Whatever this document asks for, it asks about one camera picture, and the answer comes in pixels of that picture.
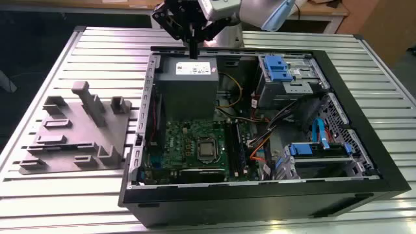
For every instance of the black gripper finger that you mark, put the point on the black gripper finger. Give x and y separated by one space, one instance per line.
158 15
217 28

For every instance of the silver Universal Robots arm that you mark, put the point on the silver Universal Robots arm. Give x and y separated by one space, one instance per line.
229 36

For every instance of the black RAM slot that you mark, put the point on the black RAM slot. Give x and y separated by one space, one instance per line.
234 148
229 148

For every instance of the blue plastic drive latch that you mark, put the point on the blue plastic drive latch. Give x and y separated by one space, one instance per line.
277 70

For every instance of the grey power supply unit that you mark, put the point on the grey power supply unit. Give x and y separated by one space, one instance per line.
186 97

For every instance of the wooden desk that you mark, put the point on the wooden desk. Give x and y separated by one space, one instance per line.
325 8

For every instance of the metal drive cage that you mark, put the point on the metal drive cage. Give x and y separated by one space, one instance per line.
299 87

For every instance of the grey parts rack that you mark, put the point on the grey parts rack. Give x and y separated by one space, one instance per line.
82 117

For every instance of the green motherboard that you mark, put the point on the green motherboard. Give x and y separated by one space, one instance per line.
182 143

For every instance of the silver CPU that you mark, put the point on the silver CPU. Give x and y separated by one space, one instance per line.
209 149

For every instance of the brown wooden cabinet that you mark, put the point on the brown wooden cabinet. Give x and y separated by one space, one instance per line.
383 24

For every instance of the grey chair leg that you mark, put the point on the grey chair leg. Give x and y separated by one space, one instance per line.
7 83

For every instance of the hard disk in blue carrier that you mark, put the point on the hard disk in blue carrier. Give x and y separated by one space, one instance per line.
301 150

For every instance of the blue board connector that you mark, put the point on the blue board connector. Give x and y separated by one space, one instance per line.
157 162

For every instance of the black graphics card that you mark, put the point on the black graphics card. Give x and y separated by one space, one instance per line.
202 174

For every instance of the metal disk bay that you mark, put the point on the metal disk bay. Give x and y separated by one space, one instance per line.
325 159

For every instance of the black PC case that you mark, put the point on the black PC case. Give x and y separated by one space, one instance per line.
227 207

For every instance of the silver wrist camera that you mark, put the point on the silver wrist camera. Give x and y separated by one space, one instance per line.
210 8

